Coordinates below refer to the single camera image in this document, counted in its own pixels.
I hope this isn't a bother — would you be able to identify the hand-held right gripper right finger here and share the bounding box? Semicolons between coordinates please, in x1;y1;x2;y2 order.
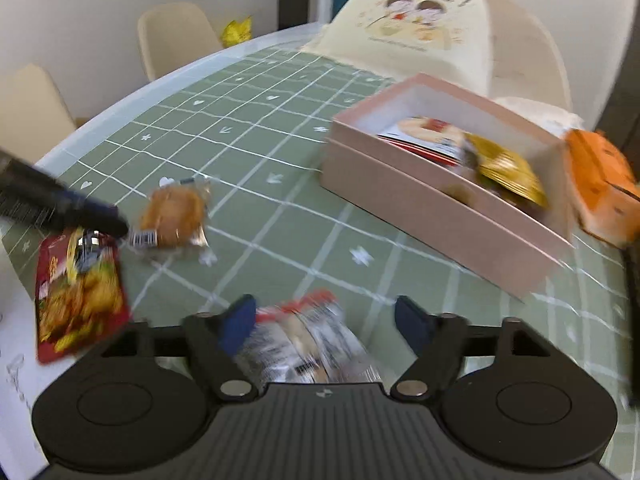
391;296;547;401

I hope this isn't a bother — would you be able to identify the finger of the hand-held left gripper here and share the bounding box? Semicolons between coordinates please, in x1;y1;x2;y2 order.
0;182;129;239
0;149;121;217

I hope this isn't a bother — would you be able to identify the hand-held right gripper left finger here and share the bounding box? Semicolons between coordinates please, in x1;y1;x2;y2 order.
102;294;258;402

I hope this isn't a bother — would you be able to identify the clear snack packet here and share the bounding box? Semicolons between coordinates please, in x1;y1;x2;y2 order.
235;289;383;386

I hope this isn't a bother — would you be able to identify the round bun packet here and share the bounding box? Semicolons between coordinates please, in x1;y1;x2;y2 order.
129;180;211;251

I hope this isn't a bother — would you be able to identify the red snack packet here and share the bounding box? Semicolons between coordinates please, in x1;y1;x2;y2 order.
34;227;132;365

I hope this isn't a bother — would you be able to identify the pink cardboard box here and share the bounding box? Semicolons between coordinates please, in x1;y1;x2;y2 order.
320;72;576;303

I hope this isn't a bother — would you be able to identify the yellow snack packet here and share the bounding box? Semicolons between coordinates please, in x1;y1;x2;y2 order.
465;132;549;209

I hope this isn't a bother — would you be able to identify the rice cracker packet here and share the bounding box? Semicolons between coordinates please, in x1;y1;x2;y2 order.
376;116;468;166

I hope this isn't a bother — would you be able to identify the beige chair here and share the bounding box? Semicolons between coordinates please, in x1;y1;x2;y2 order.
482;0;574;111
137;1;224;82
0;63;78;161

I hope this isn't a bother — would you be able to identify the small brown snack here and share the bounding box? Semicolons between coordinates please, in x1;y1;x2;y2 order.
444;180;477;206

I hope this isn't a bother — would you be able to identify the green checked tablecloth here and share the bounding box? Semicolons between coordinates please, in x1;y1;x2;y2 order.
0;42;640;480

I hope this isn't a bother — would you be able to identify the orange packet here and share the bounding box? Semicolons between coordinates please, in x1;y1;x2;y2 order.
565;127;640;248

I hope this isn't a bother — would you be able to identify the yellow bag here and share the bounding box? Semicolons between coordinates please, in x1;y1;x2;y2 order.
221;16;253;48

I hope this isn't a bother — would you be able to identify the white lace cloth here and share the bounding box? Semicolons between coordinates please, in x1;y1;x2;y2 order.
492;95;586;137

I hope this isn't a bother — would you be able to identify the printed mesh food cover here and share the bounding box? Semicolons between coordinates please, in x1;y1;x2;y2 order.
300;0;496;96

